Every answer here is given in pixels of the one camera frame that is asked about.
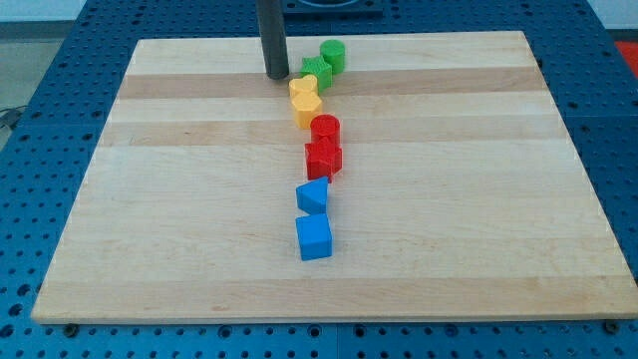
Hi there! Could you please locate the blue triangle block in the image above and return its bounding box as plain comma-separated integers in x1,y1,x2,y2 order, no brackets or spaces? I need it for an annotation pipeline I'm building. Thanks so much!
296,177,329,214

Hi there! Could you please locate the red star block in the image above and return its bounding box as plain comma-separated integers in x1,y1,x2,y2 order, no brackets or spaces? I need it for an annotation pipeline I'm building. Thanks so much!
305,139,343,182

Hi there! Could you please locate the grey cable at left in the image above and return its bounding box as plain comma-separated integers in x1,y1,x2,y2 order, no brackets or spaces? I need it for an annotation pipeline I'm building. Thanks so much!
0,105,25,131

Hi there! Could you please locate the light wooden board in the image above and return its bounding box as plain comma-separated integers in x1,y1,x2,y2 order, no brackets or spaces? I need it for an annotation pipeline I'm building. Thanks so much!
32,31,637,324

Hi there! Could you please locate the blue cube block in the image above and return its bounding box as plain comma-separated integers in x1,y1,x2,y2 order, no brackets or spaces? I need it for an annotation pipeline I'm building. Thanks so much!
295,213,333,260

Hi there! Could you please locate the yellow heart block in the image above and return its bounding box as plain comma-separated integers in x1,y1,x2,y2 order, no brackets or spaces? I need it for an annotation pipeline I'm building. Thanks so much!
288,74,318,99

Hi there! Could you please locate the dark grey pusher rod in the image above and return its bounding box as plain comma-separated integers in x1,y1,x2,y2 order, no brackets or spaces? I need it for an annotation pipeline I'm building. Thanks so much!
255,0,290,80

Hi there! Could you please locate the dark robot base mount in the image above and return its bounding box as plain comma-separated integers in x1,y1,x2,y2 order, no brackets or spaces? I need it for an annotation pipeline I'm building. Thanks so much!
280,0,385,17

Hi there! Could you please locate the green cylinder block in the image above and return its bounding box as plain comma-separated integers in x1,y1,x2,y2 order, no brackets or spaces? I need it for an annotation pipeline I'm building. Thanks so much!
320,39,346,75

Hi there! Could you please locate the red cylinder block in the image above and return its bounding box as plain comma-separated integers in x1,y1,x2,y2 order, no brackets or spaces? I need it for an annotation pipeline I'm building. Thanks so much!
310,114,341,147

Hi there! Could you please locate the green star block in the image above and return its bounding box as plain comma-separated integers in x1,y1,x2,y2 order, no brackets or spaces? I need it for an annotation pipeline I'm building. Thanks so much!
300,56,333,94

